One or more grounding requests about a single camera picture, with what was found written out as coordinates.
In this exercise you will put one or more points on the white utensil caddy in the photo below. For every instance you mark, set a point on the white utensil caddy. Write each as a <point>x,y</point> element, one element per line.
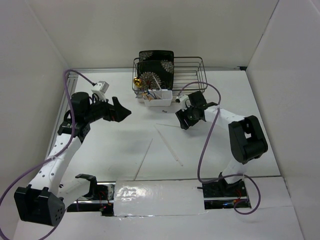
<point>163,99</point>

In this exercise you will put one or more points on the rear black floral plate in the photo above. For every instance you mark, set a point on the rear black floral plate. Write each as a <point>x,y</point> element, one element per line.
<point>165,57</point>

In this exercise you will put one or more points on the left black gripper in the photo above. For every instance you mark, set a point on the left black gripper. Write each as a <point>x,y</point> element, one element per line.
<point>112,111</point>

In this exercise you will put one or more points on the black floral plate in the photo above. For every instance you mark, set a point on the black floral plate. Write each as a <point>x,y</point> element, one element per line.
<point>165,57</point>
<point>147,69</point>

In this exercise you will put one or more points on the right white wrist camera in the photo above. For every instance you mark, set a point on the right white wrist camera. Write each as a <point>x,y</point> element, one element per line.
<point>184,101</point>

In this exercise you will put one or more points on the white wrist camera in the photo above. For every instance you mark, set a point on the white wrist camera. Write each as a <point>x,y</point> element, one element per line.
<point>99,89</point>
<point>184,101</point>

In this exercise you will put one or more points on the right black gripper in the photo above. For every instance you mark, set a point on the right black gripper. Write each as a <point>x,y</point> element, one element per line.
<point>182,115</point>

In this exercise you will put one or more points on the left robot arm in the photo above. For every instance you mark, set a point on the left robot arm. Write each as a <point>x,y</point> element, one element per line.
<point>45,199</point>

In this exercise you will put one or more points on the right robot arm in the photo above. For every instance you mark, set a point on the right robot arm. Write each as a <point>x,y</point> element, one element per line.
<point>246,137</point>

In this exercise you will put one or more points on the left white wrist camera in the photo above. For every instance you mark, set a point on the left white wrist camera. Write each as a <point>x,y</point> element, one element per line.
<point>99,89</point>

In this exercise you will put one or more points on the wire dish rack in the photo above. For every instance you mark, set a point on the wire dish rack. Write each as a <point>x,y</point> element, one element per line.
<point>189,75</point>

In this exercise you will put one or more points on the front black floral plate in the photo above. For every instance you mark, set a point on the front black floral plate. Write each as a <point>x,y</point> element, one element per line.
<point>147,69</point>

